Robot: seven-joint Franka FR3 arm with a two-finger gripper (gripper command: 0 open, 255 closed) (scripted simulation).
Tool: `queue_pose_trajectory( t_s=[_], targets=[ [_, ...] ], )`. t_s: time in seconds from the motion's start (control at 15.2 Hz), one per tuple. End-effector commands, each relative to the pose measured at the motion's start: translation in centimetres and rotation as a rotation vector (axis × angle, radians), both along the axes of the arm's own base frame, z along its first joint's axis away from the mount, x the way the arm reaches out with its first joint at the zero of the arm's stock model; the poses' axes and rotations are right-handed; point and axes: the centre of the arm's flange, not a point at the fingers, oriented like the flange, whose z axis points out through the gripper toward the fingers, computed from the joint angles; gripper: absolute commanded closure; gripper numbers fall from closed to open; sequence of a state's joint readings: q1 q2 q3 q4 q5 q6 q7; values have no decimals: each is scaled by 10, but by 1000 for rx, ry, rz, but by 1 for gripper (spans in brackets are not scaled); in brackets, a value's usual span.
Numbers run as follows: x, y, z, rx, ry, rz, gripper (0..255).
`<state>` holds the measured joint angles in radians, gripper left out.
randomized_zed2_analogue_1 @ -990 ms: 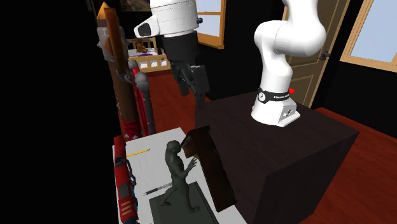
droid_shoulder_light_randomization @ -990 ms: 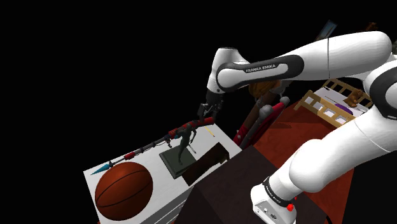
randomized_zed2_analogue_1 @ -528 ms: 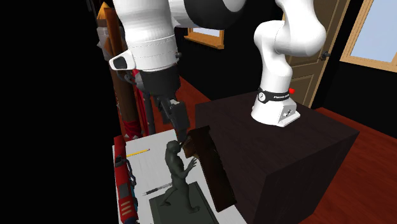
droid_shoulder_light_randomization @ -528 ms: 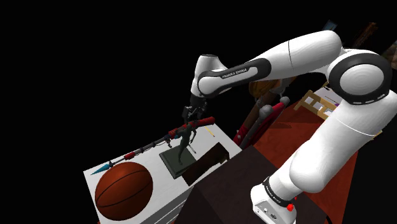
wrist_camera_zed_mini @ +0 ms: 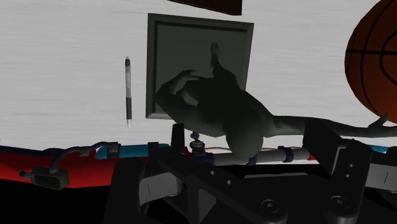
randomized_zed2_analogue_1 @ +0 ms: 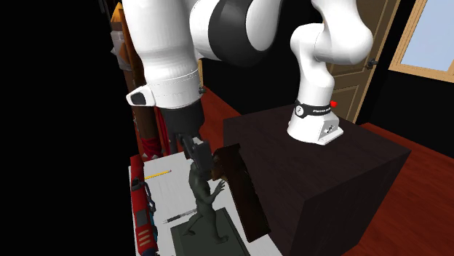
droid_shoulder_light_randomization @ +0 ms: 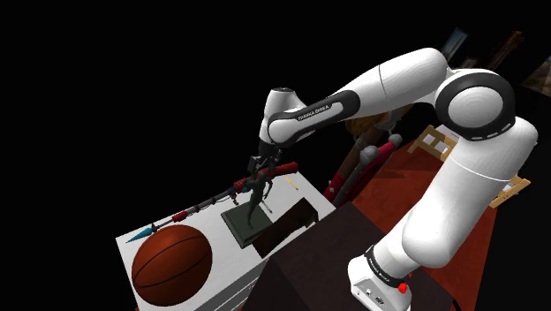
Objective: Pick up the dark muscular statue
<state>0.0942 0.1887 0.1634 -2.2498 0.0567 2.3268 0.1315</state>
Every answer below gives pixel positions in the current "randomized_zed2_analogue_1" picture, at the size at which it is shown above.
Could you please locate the brown door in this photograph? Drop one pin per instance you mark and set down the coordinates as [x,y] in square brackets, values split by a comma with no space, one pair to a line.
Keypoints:
[376,42]

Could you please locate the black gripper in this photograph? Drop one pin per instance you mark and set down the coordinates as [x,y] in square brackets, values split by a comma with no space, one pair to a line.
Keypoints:
[184,118]

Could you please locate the long red bag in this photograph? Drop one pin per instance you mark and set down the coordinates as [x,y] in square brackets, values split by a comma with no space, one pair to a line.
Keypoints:
[142,220]

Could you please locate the window with wooden frame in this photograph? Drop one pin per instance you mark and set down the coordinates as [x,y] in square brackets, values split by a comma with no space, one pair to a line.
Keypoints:
[431,33]

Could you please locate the grey pen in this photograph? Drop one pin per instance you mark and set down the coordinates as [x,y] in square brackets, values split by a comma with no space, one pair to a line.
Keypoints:
[179,216]

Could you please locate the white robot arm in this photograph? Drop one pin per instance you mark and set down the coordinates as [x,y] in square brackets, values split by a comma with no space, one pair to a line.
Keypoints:
[166,42]

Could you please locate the dark robot stand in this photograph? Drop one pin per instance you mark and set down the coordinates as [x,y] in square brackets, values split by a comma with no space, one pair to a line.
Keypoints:
[319,184]

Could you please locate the brown stand with clothes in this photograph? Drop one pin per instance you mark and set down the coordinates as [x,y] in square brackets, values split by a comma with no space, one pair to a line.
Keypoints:
[143,120]

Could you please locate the grey figure on flat base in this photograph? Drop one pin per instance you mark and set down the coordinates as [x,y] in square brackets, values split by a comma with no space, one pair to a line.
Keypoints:
[204,209]

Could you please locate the dark brown wooden board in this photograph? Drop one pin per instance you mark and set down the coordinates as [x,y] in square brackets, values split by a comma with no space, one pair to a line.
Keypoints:
[248,202]

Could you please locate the yellow pencil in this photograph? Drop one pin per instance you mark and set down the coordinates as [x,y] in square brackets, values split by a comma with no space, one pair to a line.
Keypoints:
[158,174]

